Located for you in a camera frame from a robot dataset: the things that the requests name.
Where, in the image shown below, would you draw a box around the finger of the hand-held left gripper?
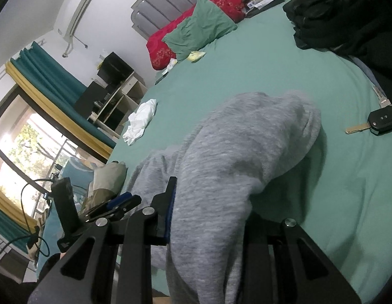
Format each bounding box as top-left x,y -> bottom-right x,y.
85,196 -> 142,222
106,193 -> 133,208

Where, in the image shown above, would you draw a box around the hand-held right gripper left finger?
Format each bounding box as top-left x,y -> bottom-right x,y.
27,176 -> 178,304

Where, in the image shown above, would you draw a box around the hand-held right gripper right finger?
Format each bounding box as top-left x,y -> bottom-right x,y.
239,217 -> 363,304

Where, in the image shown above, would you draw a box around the grey hoodie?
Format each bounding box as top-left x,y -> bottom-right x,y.
118,91 -> 322,304

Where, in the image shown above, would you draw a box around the olive folded clothes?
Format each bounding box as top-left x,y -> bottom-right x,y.
80,161 -> 128,216

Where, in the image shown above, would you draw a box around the pile of black clothes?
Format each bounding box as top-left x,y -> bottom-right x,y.
283,0 -> 392,102

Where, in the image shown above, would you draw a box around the glass balcony door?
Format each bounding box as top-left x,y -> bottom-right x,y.
0,92 -> 79,219

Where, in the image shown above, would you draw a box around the white crumpled cloth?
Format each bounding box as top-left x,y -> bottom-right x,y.
122,99 -> 158,146

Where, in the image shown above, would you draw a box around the yellow curtain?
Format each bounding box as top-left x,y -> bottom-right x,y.
5,62 -> 112,160

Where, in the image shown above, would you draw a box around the black monitor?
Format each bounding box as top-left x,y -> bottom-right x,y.
74,81 -> 109,121

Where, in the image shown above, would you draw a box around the light wooden desk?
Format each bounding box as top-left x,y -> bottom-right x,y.
88,71 -> 149,140

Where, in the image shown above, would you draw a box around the teal curtain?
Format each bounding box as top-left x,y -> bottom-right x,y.
9,41 -> 117,146

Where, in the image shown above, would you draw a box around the white paper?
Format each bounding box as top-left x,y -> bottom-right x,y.
163,59 -> 178,75

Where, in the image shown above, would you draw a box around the black car key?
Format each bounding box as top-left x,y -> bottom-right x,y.
345,107 -> 392,136

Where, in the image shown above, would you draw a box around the red pillow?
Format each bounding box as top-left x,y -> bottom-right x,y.
146,0 -> 247,71

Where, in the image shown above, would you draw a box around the bed with green sheet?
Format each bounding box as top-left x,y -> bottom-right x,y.
34,0 -> 392,304

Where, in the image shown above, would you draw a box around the silver key with black head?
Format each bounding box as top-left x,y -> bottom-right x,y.
371,85 -> 392,107

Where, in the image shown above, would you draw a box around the green pillow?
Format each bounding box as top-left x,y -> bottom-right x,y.
162,0 -> 238,62

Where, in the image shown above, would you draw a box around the white air conditioner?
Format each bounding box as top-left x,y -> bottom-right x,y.
64,0 -> 93,39

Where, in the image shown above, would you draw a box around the black cable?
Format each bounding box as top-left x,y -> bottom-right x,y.
21,177 -> 54,257

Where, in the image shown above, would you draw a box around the air conditioner hose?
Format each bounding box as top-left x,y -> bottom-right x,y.
62,36 -> 88,58

